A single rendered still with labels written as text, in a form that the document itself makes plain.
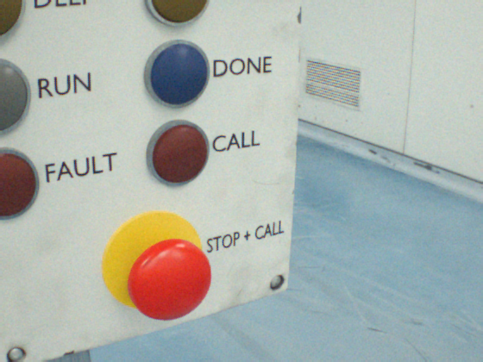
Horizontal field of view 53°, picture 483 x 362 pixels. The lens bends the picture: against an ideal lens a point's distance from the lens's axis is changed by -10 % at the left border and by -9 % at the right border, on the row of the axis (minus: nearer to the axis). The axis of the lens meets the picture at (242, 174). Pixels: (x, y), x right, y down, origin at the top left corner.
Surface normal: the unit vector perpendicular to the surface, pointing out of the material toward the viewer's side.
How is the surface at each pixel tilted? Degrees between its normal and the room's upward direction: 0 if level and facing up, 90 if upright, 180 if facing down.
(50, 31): 90
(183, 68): 87
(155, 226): 90
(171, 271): 85
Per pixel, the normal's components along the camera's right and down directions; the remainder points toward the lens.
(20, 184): 0.58, 0.29
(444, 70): -0.80, 0.19
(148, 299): 0.11, 0.38
